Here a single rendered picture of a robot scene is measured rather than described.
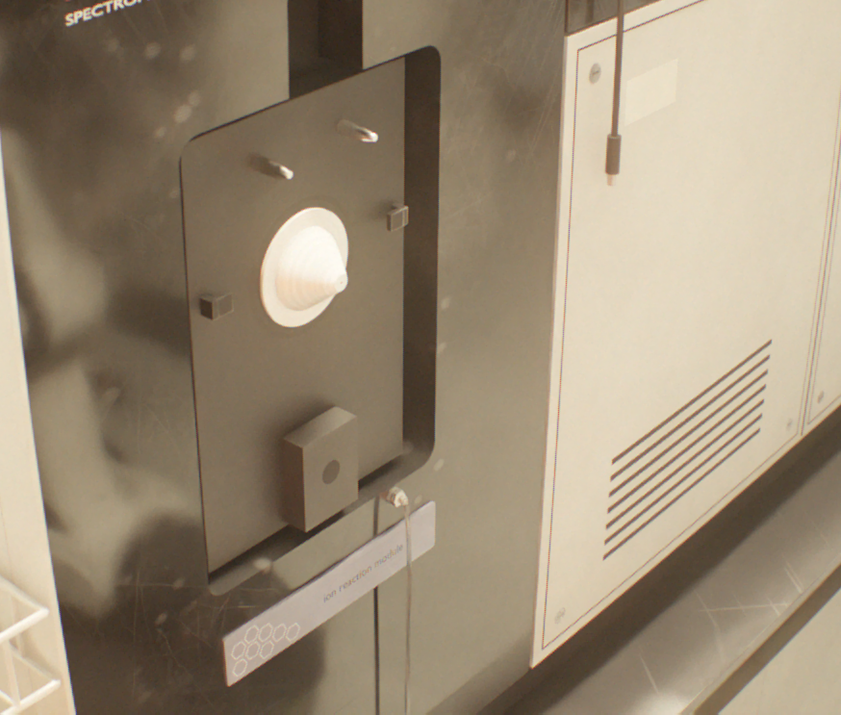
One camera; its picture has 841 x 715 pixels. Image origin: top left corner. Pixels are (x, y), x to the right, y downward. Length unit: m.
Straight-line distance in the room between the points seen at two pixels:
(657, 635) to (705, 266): 0.32
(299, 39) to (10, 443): 0.25
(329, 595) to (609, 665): 0.41
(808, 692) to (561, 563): 0.46
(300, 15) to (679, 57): 0.33
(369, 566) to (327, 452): 0.10
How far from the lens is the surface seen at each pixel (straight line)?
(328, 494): 0.89
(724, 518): 1.46
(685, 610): 1.37
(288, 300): 0.83
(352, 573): 0.95
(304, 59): 0.83
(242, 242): 0.80
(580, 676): 1.29
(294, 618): 0.92
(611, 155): 1.00
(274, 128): 0.79
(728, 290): 1.23
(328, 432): 0.87
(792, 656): 1.47
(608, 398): 1.12
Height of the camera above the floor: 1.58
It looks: 29 degrees down
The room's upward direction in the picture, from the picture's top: 1 degrees clockwise
